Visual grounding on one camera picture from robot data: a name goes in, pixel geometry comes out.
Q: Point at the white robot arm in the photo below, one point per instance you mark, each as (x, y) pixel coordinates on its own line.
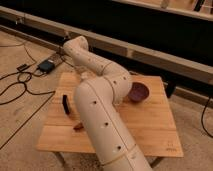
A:
(94, 99)

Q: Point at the maroon bowl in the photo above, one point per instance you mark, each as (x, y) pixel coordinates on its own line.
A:
(138, 92)

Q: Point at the brown sausage toy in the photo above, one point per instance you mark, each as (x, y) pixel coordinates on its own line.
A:
(78, 127)

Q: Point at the wooden table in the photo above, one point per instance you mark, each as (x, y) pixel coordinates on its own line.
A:
(151, 122)

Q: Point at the black power adapter box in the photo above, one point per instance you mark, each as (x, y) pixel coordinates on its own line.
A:
(46, 66)

